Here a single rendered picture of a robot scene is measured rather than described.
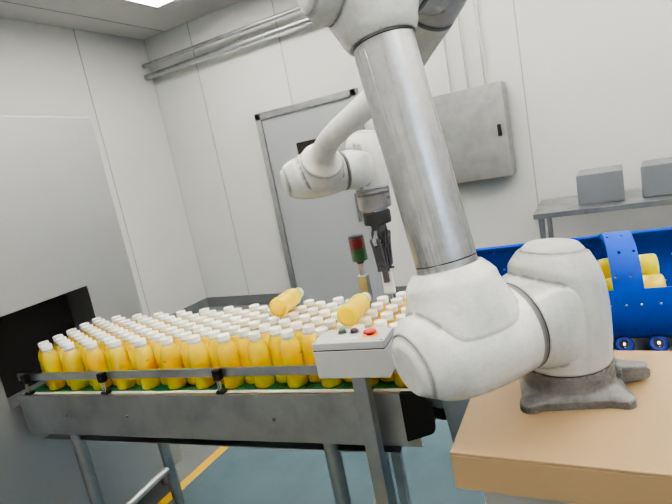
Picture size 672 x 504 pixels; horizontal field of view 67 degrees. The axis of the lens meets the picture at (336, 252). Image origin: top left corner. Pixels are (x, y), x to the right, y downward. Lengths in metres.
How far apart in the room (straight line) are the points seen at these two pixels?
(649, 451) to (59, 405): 1.94
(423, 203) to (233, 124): 5.36
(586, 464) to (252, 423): 1.11
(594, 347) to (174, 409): 1.37
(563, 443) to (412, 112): 0.56
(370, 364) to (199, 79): 5.35
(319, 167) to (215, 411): 0.92
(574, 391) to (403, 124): 0.53
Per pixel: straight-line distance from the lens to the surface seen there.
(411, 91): 0.81
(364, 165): 1.31
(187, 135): 6.52
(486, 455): 0.88
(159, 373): 1.87
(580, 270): 0.90
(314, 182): 1.24
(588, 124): 4.83
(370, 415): 1.43
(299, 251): 5.76
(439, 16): 1.00
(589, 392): 0.97
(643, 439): 0.92
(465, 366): 0.78
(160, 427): 1.95
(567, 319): 0.89
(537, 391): 0.98
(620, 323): 1.45
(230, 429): 1.78
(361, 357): 1.32
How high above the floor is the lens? 1.55
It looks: 10 degrees down
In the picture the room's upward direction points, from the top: 11 degrees counter-clockwise
